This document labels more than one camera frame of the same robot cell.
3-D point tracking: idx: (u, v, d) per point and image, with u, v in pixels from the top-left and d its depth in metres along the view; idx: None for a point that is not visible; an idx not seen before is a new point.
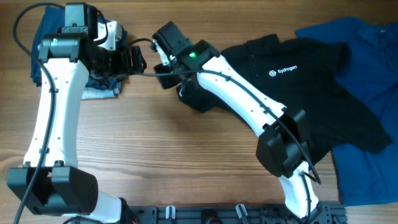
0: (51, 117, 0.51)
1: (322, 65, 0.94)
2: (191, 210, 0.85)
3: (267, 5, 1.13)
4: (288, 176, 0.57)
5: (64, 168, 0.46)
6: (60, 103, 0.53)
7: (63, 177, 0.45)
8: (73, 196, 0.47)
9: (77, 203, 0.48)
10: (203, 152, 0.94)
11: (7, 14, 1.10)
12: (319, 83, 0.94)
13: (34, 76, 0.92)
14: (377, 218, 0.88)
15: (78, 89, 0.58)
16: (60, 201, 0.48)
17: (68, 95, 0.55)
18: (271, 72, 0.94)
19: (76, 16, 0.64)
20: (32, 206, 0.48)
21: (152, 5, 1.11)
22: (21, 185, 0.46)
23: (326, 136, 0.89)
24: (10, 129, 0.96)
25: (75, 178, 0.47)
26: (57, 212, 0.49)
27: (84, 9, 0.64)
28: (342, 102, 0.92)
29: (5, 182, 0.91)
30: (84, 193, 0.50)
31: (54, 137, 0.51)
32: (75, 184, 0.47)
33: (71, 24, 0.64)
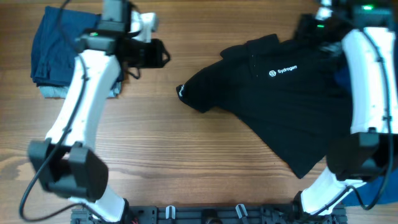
0: (79, 99, 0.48)
1: (321, 66, 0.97)
2: (191, 210, 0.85)
3: (267, 6, 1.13)
4: (341, 178, 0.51)
5: (82, 149, 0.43)
6: (88, 91, 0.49)
7: (79, 158, 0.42)
8: (86, 180, 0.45)
9: (88, 186, 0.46)
10: (203, 152, 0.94)
11: (7, 14, 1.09)
12: (319, 83, 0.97)
13: (33, 76, 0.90)
14: (377, 218, 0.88)
15: (108, 78, 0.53)
16: (72, 182, 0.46)
17: (97, 85, 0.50)
18: (272, 72, 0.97)
19: (115, 12, 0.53)
20: (44, 180, 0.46)
21: (152, 5, 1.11)
22: (37, 157, 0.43)
23: (324, 135, 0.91)
24: (10, 129, 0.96)
25: (91, 162, 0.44)
26: (66, 193, 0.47)
27: (122, 5, 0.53)
28: (341, 102, 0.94)
29: (5, 182, 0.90)
30: (96, 178, 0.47)
31: (83, 118, 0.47)
32: (90, 168, 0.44)
33: (108, 18, 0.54)
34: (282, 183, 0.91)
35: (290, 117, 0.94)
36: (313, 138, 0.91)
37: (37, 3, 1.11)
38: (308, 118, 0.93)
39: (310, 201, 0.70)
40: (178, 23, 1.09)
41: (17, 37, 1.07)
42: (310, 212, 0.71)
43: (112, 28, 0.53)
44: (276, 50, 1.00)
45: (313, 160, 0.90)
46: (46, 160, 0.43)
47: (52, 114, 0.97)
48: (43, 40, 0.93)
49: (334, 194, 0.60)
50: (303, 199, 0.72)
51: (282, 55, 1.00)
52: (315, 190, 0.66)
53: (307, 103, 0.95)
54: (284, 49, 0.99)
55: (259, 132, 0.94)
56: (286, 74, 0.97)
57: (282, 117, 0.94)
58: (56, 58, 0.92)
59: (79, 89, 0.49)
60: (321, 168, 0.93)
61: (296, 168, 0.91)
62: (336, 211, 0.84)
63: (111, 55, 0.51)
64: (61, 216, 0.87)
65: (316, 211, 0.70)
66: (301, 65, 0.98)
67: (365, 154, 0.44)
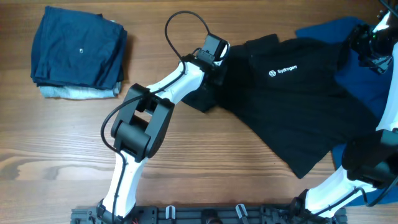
0: (173, 83, 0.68)
1: (323, 66, 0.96)
2: (191, 210, 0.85)
3: (268, 5, 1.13)
4: (352, 177, 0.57)
5: (168, 104, 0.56)
6: (181, 82, 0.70)
7: (165, 108, 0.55)
8: (157, 129, 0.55)
9: (153, 135, 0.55)
10: (203, 153, 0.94)
11: (7, 14, 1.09)
12: (320, 83, 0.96)
13: (33, 76, 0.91)
14: (377, 218, 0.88)
15: (189, 85, 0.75)
16: (140, 129, 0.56)
17: (187, 81, 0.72)
18: (272, 72, 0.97)
19: (212, 47, 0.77)
20: (121, 117, 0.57)
21: (153, 5, 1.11)
22: (135, 94, 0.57)
23: (324, 135, 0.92)
24: (10, 129, 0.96)
25: (168, 118, 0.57)
26: (128, 137, 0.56)
27: (219, 45, 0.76)
28: (341, 102, 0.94)
29: (5, 182, 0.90)
30: (159, 137, 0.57)
31: (172, 92, 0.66)
32: (166, 121, 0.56)
33: (206, 50, 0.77)
34: (282, 183, 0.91)
35: (290, 117, 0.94)
36: (314, 138, 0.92)
37: (37, 2, 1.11)
38: (309, 118, 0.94)
39: (313, 200, 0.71)
40: (178, 23, 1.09)
41: (17, 37, 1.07)
42: (311, 211, 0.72)
43: (206, 58, 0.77)
44: (274, 51, 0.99)
45: (313, 160, 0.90)
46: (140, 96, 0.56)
47: (52, 114, 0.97)
48: (43, 39, 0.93)
49: (342, 192, 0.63)
50: (307, 198, 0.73)
51: (282, 55, 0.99)
52: (323, 188, 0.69)
53: (306, 102, 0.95)
54: (283, 50, 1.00)
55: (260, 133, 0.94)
56: (286, 74, 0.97)
57: (283, 117, 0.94)
58: (56, 58, 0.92)
59: (175, 77, 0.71)
60: (321, 168, 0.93)
61: (296, 168, 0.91)
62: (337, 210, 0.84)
63: (201, 70, 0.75)
64: (61, 216, 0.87)
65: (318, 211, 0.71)
66: (301, 65, 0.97)
67: (379, 153, 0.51)
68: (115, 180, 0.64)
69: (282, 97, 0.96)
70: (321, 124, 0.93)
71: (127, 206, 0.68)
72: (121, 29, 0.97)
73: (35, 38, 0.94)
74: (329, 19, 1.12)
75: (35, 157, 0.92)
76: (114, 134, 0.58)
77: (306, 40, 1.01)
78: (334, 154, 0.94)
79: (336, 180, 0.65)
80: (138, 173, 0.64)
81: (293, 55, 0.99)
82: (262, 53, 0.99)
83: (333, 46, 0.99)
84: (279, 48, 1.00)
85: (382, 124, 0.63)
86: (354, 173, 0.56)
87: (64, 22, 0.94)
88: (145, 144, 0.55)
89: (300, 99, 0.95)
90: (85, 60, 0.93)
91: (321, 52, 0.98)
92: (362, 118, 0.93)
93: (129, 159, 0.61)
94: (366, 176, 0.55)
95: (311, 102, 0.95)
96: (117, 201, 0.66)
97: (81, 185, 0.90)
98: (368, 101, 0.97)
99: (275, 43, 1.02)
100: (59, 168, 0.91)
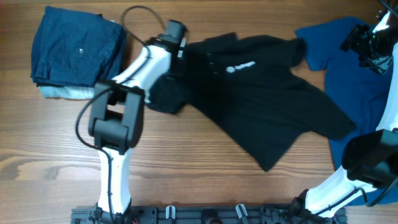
0: (140, 69, 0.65)
1: (278, 62, 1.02)
2: (191, 210, 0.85)
3: (268, 5, 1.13)
4: (352, 177, 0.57)
5: (138, 91, 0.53)
6: (148, 66, 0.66)
7: (135, 97, 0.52)
8: (133, 118, 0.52)
9: (130, 127, 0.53)
10: (190, 150, 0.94)
11: (7, 14, 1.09)
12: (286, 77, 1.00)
13: (33, 76, 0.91)
14: (377, 218, 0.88)
15: (157, 70, 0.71)
16: (117, 122, 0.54)
17: (154, 66, 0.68)
18: (230, 68, 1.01)
19: (173, 30, 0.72)
20: (94, 114, 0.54)
21: (153, 5, 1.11)
22: (101, 88, 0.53)
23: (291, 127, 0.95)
24: (10, 129, 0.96)
25: (142, 106, 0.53)
26: (107, 134, 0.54)
27: (180, 28, 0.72)
28: (301, 93, 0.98)
29: (5, 182, 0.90)
30: (138, 126, 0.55)
31: (140, 78, 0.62)
32: (140, 110, 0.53)
33: (168, 34, 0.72)
34: (282, 183, 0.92)
35: (255, 110, 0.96)
36: (278, 129, 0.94)
37: (37, 2, 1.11)
38: (275, 112, 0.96)
39: (313, 200, 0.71)
40: (178, 23, 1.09)
41: (17, 37, 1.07)
42: (311, 211, 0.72)
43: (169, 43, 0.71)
44: (233, 49, 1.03)
45: (280, 153, 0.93)
46: (109, 89, 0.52)
47: (52, 114, 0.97)
48: (43, 39, 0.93)
49: (342, 192, 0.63)
50: (307, 198, 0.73)
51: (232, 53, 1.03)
52: (323, 188, 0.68)
53: (273, 96, 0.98)
54: (240, 48, 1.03)
55: (225, 127, 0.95)
56: (244, 70, 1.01)
57: (247, 111, 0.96)
58: (56, 58, 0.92)
59: (142, 63, 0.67)
60: (321, 168, 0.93)
61: (261, 160, 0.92)
62: (337, 210, 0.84)
63: (167, 51, 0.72)
64: (61, 216, 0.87)
65: (318, 211, 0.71)
66: (259, 60, 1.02)
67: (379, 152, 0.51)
68: (105, 177, 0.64)
69: (242, 91, 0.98)
70: (285, 115, 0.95)
71: (124, 203, 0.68)
72: (122, 29, 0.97)
73: (35, 38, 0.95)
74: (329, 19, 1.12)
75: (35, 157, 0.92)
76: (92, 132, 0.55)
77: (262, 37, 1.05)
78: (334, 154, 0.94)
79: (335, 180, 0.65)
80: (125, 166, 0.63)
81: (252, 51, 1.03)
82: (219, 51, 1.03)
83: (295, 43, 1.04)
84: (237, 46, 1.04)
85: (383, 124, 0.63)
86: (353, 173, 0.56)
87: (64, 22, 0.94)
88: (125, 135, 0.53)
89: (268, 94, 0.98)
90: (85, 60, 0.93)
91: (283, 48, 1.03)
92: (324, 108, 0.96)
93: (113, 155, 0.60)
94: (365, 176, 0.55)
95: (278, 95, 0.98)
96: (112, 199, 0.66)
97: (81, 185, 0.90)
98: (367, 102, 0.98)
99: (233, 40, 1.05)
100: (59, 168, 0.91)
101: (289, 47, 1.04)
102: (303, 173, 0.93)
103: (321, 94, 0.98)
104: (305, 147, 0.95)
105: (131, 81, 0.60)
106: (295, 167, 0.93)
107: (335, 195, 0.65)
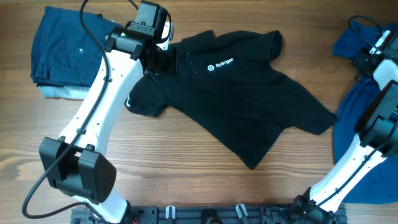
0: (98, 102, 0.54)
1: (258, 56, 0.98)
2: (191, 210, 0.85)
3: (268, 5, 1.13)
4: (362, 140, 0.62)
5: (92, 155, 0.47)
6: (109, 93, 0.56)
7: (88, 163, 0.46)
8: (93, 183, 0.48)
9: (93, 189, 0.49)
10: (178, 150, 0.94)
11: (6, 14, 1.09)
12: (266, 73, 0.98)
13: (33, 76, 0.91)
14: (377, 218, 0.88)
15: (129, 84, 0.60)
16: (78, 183, 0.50)
17: (117, 91, 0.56)
18: (210, 66, 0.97)
19: (147, 16, 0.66)
20: (52, 177, 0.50)
21: None
22: (49, 155, 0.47)
23: (273, 122, 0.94)
24: (9, 129, 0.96)
25: (100, 167, 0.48)
26: (73, 191, 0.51)
27: (155, 10, 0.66)
28: (280, 89, 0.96)
29: (5, 182, 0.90)
30: (102, 184, 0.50)
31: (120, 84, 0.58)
32: (97, 173, 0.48)
33: (140, 21, 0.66)
34: (282, 183, 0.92)
35: (237, 109, 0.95)
36: (262, 126, 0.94)
37: (37, 2, 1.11)
38: (257, 109, 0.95)
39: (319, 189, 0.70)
40: (178, 23, 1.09)
41: (17, 37, 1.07)
42: (318, 198, 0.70)
43: (143, 31, 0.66)
44: (211, 46, 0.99)
45: (264, 150, 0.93)
46: (58, 162, 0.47)
47: (52, 114, 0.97)
48: (43, 38, 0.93)
49: (353, 167, 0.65)
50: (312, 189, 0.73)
51: (210, 50, 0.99)
52: (328, 175, 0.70)
53: (255, 94, 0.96)
54: (217, 45, 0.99)
55: (208, 127, 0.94)
56: (225, 68, 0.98)
57: (231, 110, 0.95)
58: (56, 58, 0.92)
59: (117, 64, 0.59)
60: (321, 168, 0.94)
61: (247, 159, 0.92)
62: (337, 210, 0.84)
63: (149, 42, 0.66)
64: (61, 216, 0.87)
65: (324, 198, 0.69)
66: (237, 57, 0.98)
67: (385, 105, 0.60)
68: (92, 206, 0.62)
69: (224, 90, 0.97)
70: (267, 113, 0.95)
71: (118, 214, 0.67)
72: None
73: (35, 38, 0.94)
74: (329, 19, 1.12)
75: (35, 157, 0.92)
76: (58, 188, 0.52)
77: (240, 32, 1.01)
78: (334, 155, 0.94)
79: (342, 160, 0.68)
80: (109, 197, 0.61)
81: (229, 48, 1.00)
82: (198, 50, 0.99)
83: (268, 35, 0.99)
84: (213, 43, 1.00)
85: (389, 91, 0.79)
86: (364, 134, 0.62)
87: (64, 22, 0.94)
88: (91, 196, 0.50)
89: (249, 91, 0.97)
90: (85, 60, 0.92)
91: (259, 42, 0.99)
92: (305, 103, 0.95)
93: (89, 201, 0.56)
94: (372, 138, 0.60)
95: (260, 92, 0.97)
96: (104, 217, 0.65)
97: None
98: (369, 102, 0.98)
99: (211, 38, 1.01)
100: None
101: (266, 40, 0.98)
102: (304, 173, 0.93)
103: (301, 89, 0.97)
104: (306, 147, 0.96)
105: (109, 83, 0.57)
106: (295, 167, 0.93)
107: (346, 174, 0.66)
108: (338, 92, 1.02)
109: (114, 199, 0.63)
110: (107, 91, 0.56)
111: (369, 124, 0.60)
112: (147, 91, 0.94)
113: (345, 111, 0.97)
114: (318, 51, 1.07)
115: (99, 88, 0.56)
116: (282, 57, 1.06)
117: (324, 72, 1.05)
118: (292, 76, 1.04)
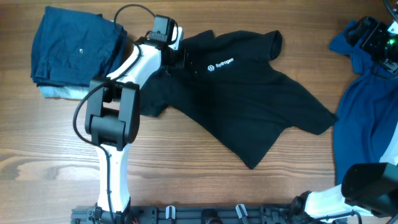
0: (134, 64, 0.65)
1: (258, 56, 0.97)
2: (191, 210, 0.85)
3: (268, 5, 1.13)
4: (343, 193, 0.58)
5: (134, 86, 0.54)
6: (141, 62, 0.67)
7: (130, 90, 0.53)
8: (129, 113, 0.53)
9: (127, 121, 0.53)
10: (178, 150, 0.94)
11: (5, 14, 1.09)
12: (264, 71, 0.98)
13: (34, 76, 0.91)
14: (377, 218, 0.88)
15: (150, 65, 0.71)
16: (113, 117, 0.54)
17: (147, 63, 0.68)
18: (210, 66, 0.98)
19: (160, 26, 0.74)
20: (91, 111, 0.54)
21: (153, 5, 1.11)
22: (95, 84, 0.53)
23: (272, 122, 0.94)
24: (10, 129, 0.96)
25: (138, 98, 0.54)
26: (105, 130, 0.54)
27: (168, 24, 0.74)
28: (279, 89, 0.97)
29: (5, 182, 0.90)
30: (134, 120, 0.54)
31: (134, 74, 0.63)
32: (136, 102, 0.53)
33: (157, 30, 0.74)
34: (282, 183, 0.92)
35: (237, 109, 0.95)
36: (261, 127, 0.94)
37: (37, 2, 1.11)
38: (256, 109, 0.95)
39: (314, 206, 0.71)
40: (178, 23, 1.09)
41: (17, 37, 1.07)
42: (311, 215, 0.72)
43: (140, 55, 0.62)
44: (210, 46, 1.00)
45: (263, 150, 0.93)
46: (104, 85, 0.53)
47: (52, 114, 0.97)
48: (44, 38, 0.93)
49: (339, 211, 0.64)
50: (307, 201, 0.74)
51: (210, 51, 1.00)
52: (322, 197, 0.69)
53: (254, 93, 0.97)
54: (217, 45, 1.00)
55: (209, 127, 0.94)
56: (224, 68, 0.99)
57: (231, 110, 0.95)
58: (56, 57, 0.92)
59: (132, 61, 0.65)
60: (321, 168, 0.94)
61: (247, 159, 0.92)
62: None
63: (158, 49, 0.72)
64: (62, 216, 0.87)
65: (315, 216, 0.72)
66: (238, 57, 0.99)
67: (386, 183, 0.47)
68: (104, 176, 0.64)
69: (224, 90, 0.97)
70: (267, 113, 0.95)
71: (123, 201, 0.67)
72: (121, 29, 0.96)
73: (35, 39, 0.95)
74: (329, 19, 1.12)
75: (35, 157, 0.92)
76: (89, 130, 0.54)
77: (239, 32, 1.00)
78: (334, 155, 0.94)
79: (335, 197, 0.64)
80: (124, 163, 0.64)
81: (228, 48, 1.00)
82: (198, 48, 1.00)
83: (267, 35, 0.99)
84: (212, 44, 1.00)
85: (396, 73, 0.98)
86: (356, 202, 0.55)
87: (64, 22, 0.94)
88: (122, 130, 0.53)
89: (247, 89, 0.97)
90: (84, 60, 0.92)
91: (259, 43, 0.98)
92: (303, 104, 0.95)
93: (111, 151, 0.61)
94: (364, 205, 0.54)
95: (259, 91, 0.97)
96: (111, 198, 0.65)
97: (81, 185, 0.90)
98: (370, 102, 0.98)
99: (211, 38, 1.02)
100: (59, 168, 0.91)
101: (265, 39, 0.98)
102: (304, 173, 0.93)
103: (300, 88, 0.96)
104: (306, 147, 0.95)
105: (142, 57, 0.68)
106: (295, 167, 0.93)
107: (331, 211, 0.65)
108: (338, 92, 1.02)
109: (124, 174, 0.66)
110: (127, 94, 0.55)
111: (364, 197, 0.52)
112: (147, 92, 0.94)
113: (346, 112, 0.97)
114: (318, 51, 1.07)
115: (132, 59, 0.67)
116: (282, 57, 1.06)
117: (324, 72, 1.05)
118: (292, 76, 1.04)
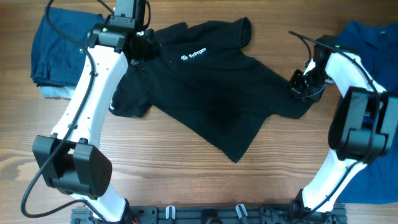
0: None
1: (229, 44, 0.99)
2: (191, 210, 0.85)
3: (267, 5, 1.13)
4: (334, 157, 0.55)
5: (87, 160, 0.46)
6: None
7: (83, 157, 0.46)
8: (89, 176, 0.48)
9: (90, 182, 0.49)
10: (177, 151, 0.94)
11: (4, 14, 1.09)
12: (239, 61, 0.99)
13: (33, 76, 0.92)
14: (377, 218, 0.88)
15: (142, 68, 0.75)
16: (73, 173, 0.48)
17: None
18: (183, 56, 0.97)
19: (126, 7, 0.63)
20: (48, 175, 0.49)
21: (153, 5, 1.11)
22: (41, 152, 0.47)
23: (254, 113, 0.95)
24: (10, 129, 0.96)
25: (94, 158, 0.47)
26: (71, 189, 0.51)
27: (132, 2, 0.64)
28: (255, 76, 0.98)
29: (5, 182, 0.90)
30: (99, 175, 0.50)
31: None
32: (93, 164, 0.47)
33: (120, 14, 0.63)
34: (282, 183, 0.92)
35: (217, 99, 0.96)
36: (243, 119, 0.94)
37: (37, 2, 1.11)
38: (236, 98, 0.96)
39: (311, 195, 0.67)
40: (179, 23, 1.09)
41: (17, 37, 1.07)
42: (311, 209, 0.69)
43: (124, 24, 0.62)
44: (182, 36, 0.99)
45: (245, 143, 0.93)
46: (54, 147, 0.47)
47: (52, 114, 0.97)
48: (44, 39, 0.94)
49: (337, 177, 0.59)
50: (305, 195, 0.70)
51: (183, 42, 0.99)
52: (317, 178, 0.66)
53: (232, 83, 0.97)
54: (186, 37, 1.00)
55: (191, 121, 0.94)
56: (198, 58, 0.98)
57: (211, 101, 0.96)
58: (56, 58, 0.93)
59: None
60: None
61: (231, 154, 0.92)
62: (336, 211, 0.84)
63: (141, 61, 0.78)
64: (62, 216, 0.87)
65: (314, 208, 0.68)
66: (211, 46, 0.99)
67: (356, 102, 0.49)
68: None
69: (206, 82, 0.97)
70: (248, 103, 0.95)
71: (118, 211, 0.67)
72: None
73: (36, 38, 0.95)
74: (329, 19, 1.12)
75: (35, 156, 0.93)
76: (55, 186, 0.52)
77: (209, 23, 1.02)
78: None
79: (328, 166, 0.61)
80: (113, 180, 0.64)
81: (200, 39, 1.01)
82: (170, 40, 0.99)
83: (236, 25, 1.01)
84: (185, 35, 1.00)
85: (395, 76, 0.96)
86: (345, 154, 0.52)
87: (63, 23, 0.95)
88: (87, 188, 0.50)
89: (226, 79, 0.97)
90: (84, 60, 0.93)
91: (229, 31, 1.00)
92: (299, 102, 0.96)
93: None
94: (352, 154, 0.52)
95: (237, 79, 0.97)
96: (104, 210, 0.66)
97: None
98: None
99: (183, 30, 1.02)
100: None
101: (235, 28, 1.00)
102: (304, 173, 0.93)
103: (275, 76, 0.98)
104: (306, 147, 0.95)
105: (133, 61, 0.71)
106: (295, 167, 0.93)
107: (328, 186, 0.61)
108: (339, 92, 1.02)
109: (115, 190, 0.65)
110: (93, 86, 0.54)
111: (344, 137, 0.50)
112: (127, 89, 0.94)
113: None
114: None
115: None
116: (282, 57, 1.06)
117: None
118: None
